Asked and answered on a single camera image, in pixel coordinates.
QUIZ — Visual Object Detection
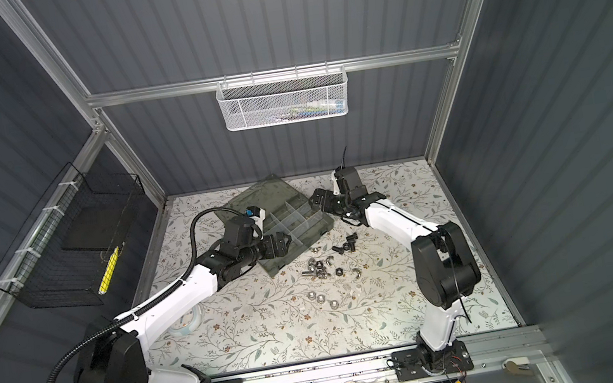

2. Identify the floral table mat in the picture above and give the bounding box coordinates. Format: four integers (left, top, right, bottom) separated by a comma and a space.
148, 160, 519, 374

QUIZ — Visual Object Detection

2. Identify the black wire basket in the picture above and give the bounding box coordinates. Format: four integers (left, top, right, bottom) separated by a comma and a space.
0, 166, 145, 309

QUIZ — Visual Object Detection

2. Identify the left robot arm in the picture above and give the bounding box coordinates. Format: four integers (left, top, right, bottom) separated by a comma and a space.
74, 211, 293, 383

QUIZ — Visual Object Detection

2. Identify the silver wing nut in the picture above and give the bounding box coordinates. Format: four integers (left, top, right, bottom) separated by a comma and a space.
351, 268, 362, 280

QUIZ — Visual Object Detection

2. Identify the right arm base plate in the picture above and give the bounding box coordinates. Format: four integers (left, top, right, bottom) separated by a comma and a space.
386, 340, 474, 383

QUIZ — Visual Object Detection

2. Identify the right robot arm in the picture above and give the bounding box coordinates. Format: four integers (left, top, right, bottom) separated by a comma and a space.
309, 166, 482, 363

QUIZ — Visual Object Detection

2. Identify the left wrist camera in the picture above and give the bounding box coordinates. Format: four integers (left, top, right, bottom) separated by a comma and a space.
245, 206, 267, 225

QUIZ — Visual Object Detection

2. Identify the white wire mesh basket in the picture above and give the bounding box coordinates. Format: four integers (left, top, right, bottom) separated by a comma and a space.
216, 69, 349, 132

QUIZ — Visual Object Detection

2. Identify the black corrugated cable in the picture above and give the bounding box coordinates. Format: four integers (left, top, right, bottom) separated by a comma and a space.
21, 201, 276, 383

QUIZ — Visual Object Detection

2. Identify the grey compartment organizer box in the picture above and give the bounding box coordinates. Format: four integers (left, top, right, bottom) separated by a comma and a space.
224, 174, 334, 278

